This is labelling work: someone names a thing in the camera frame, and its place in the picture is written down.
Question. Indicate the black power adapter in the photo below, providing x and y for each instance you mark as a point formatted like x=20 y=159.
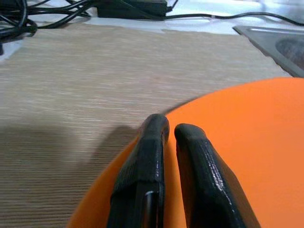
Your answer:
x=130 y=9

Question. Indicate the orange plastic plate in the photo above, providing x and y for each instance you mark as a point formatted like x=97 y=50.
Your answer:
x=249 y=142

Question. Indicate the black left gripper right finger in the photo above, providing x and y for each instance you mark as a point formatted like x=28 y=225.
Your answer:
x=204 y=175

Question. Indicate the beige counter mat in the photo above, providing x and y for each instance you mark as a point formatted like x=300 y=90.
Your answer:
x=83 y=83

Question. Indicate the stainless steel sink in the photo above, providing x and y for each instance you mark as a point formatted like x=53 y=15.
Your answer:
x=280 y=47

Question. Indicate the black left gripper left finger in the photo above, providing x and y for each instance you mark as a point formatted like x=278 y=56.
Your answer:
x=147 y=161

